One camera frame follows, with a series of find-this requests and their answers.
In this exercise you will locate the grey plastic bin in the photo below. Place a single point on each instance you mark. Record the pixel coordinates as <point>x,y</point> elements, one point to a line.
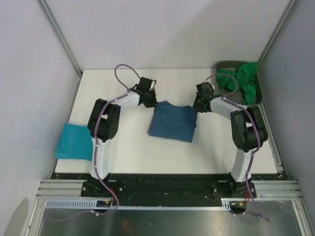
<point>237,97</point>

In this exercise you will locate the left aluminium frame post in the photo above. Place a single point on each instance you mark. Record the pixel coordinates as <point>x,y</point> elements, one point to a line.
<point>47,12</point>

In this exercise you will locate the dark blue t shirt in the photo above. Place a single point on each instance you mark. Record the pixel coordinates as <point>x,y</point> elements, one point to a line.
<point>173,122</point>

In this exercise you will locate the aluminium frame post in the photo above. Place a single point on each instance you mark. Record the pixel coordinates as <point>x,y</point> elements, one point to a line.
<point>47,12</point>
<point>283,20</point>

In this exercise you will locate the green crumpled t shirt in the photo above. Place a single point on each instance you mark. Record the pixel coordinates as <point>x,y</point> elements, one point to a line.
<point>244,73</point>

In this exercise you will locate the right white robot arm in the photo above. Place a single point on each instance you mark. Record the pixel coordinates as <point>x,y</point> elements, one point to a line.
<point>247,126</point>

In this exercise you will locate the teal t shirt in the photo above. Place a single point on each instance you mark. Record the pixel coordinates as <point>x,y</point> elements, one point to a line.
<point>74,143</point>

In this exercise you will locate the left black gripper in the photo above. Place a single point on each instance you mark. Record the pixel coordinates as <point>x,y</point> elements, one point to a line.
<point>154,103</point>

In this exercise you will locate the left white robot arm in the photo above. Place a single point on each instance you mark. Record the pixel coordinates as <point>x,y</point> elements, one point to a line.
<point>104,123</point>

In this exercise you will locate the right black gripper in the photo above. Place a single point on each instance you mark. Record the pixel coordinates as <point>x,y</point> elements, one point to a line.
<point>195,106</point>

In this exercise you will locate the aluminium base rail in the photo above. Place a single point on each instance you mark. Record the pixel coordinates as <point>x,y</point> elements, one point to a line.
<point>278,186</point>

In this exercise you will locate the right aluminium frame post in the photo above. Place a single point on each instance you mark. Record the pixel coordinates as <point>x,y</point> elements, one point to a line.
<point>283,20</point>

